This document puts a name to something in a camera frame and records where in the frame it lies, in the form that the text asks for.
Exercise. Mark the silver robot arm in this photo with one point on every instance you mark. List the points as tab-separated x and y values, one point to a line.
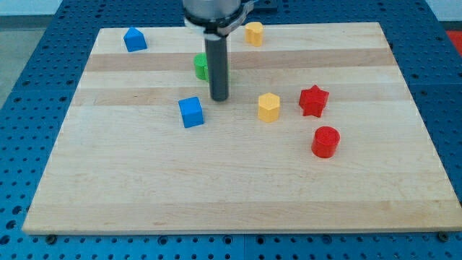
214	20

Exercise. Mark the red cylinder block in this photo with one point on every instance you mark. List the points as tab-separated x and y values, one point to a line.
325	142

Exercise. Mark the wooden board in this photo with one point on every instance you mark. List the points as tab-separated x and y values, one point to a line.
123	163

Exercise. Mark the blue house-shaped block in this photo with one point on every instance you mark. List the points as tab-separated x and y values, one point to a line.
134	40

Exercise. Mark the red star block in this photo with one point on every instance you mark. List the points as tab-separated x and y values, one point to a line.
313	101

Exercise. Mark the yellow heart block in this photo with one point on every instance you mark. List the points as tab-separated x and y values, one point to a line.
254	33

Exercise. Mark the yellow hexagon block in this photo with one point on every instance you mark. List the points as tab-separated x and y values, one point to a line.
268	107

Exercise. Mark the blue cube block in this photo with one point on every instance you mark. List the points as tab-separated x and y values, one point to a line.
191	112

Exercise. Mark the green star block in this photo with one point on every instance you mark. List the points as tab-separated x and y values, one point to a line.
201	67

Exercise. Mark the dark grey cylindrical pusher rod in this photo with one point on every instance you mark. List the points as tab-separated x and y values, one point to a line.
217	65

